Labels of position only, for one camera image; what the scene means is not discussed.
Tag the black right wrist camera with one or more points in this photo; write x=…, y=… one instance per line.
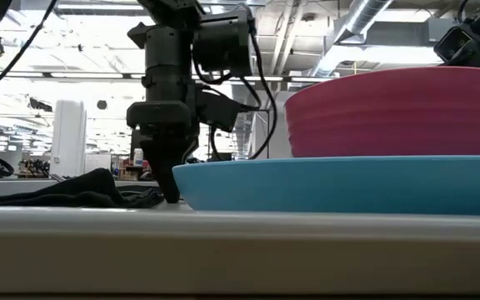
x=452, y=43

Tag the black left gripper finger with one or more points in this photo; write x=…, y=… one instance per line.
x=161, y=162
x=177, y=158

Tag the long ceiling light strip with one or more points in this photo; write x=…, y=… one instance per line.
x=86, y=75

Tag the red bowl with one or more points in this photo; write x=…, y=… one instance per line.
x=390, y=116

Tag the white pillar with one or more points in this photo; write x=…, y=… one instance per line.
x=68, y=141

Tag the blue plate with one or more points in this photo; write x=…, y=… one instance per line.
x=327, y=187

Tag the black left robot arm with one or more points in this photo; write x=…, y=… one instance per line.
x=169, y=50

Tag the white wipes canister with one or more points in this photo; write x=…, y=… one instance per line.
x=138, y=157

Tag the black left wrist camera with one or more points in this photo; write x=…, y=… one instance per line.
x=219, y=110

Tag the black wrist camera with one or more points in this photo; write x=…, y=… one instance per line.
x=219, y=110
x=452, y=43

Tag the silver ceiling air duct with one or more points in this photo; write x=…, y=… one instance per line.
x=356, y=21

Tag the white board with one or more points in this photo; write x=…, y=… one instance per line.
x=97, y=162

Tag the black cloth napkin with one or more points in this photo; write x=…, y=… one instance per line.
x=90, y=187

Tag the grey plastic tray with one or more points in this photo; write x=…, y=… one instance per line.
x=240, y=250

